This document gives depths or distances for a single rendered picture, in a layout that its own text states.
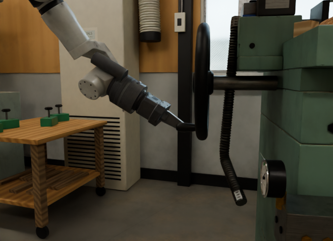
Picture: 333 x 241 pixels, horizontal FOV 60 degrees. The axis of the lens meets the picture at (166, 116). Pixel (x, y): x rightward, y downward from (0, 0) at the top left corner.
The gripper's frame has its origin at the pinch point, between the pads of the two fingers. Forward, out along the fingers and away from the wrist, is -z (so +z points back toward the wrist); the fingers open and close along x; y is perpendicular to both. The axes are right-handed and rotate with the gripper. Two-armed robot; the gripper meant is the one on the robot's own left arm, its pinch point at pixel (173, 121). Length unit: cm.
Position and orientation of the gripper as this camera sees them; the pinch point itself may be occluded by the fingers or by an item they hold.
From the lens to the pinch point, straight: 77.4
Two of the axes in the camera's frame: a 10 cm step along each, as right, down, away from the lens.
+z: -8.5, -5.2, 0.7
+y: 4.9, -8.4, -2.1
